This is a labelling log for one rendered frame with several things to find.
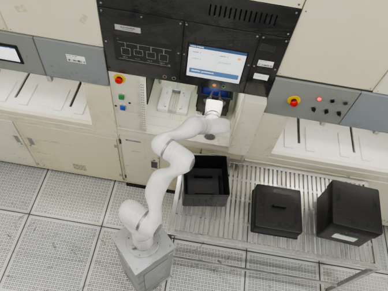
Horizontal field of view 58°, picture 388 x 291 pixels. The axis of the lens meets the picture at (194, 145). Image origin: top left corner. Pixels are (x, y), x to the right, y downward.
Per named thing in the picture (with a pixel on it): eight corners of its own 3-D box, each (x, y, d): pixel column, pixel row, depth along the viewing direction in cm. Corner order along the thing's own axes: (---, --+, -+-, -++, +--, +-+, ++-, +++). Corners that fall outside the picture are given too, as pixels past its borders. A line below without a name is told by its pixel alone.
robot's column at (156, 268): (140, 299, 259) (135, 275, 195) (120, 268, 269) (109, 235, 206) (171, 276, 269) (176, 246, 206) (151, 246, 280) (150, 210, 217)
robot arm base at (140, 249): (138, 264, 199) (136, 255, 183) (120, 237, 206) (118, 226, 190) (165, 245, 206) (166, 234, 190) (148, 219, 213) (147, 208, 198)
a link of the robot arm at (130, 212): (144, 246, 186) (142, 230, 166) (116, 226, 190) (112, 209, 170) (157, 228, 192) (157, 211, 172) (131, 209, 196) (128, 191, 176)
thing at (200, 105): (193, 114, 243) (197, 82, 217) (196, 92, 254) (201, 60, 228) (227, 120, 243) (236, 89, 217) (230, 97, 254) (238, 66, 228)
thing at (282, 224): (250, 232, 215) (255, 224, 204) (252, 189, 231) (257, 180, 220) (297, 239, 215) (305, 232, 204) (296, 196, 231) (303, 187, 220)
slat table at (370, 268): (164, 265, 273) (167, 233, 210) (177, 196, 306) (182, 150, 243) (328, 293, 273) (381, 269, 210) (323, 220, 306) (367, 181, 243)
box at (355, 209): (315, 237, 217) (332, 223, 196) (316, 196, 233) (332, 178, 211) (361, 247, 216) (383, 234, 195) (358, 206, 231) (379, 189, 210)
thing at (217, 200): (181, 167, 235) (183, 154, 221) (222, 168, 238) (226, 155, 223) (182, 206, 220) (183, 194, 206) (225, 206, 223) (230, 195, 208)
